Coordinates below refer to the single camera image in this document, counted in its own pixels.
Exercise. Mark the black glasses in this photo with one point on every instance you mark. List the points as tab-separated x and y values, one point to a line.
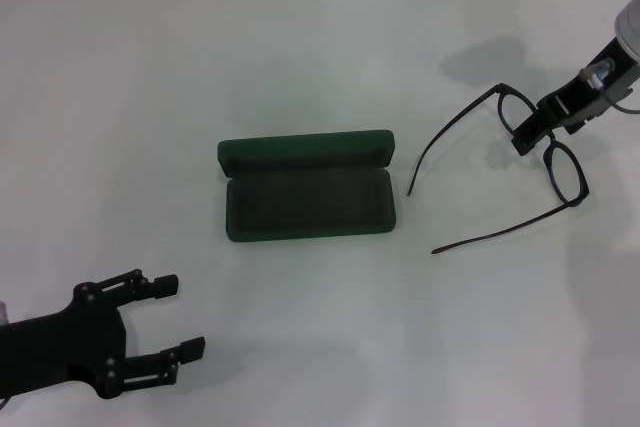
504	90

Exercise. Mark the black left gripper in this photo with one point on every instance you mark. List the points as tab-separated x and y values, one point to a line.
60	347

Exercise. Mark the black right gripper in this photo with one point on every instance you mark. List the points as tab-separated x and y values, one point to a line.
590	92

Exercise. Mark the green glasses case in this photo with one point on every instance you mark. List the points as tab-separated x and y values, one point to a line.
310	202

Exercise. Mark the left gripper silver plug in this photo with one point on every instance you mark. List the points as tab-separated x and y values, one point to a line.
3	312

